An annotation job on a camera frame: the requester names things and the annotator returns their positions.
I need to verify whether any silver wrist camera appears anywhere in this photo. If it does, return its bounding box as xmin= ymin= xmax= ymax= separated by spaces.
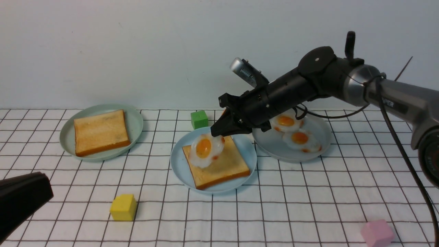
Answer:
xmin=229 ymin=57 xmax=269 ymax=89

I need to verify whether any grey plate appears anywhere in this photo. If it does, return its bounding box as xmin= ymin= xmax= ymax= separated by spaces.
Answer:
xmin=252 ymin=109 xmax=331 ymax=163

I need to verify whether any green foam cube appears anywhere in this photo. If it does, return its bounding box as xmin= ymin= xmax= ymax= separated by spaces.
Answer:
xmin=191 ymin=110 xmax=209 ymax=130

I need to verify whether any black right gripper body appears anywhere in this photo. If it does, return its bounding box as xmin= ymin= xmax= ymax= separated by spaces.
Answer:
xmin=218 ymin=74 xmax=317 ymax=131

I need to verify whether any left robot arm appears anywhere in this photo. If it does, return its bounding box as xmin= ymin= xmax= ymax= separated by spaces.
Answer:
xmin=0 ymin=172 xmax=54 ymax=243

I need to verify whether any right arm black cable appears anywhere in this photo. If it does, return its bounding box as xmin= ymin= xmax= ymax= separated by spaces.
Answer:
xmin=295 ymin=57 xmax=439 ymax=247

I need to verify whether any pink foam cube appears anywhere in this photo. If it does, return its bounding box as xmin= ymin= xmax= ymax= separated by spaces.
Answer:
xmin=360 ymin=219 xmax=395 ymax=247

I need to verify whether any light blue plate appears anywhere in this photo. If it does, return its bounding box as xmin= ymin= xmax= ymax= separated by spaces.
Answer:
xmin=170 ymin=127 xmax=257 ymax=194

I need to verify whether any toast slice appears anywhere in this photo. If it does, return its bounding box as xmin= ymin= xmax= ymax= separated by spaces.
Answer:
xmin=182 ymin=137 xmax=251 ymax=190
xmin=74 ymin=110 xmax=131 ymax=157

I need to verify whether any pale green plate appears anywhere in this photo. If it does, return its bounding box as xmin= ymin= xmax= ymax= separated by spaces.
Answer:
xmin=59 ymin=104 xmax=144 ymax=162

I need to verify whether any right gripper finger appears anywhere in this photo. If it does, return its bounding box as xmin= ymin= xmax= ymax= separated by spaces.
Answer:
xmin=210 ymin=109 xmax=252 ymax=137

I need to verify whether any fried egg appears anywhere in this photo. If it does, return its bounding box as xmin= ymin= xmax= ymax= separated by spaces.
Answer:
xmin=189 ymin=133 xmax=225 ymax=168
xmin=282 ymin=129 xmax=322 ymax=153
xmin=270 ymin=110 xmax=304 ymax=133

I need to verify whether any yellow foam cube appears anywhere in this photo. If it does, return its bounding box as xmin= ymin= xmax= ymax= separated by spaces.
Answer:
xmin=110 ymin=194 xmax=138 ymax=221

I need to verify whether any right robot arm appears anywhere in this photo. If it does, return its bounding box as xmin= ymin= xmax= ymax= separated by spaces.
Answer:
xmin=211 ymin=31 xmax=439 ymax=187

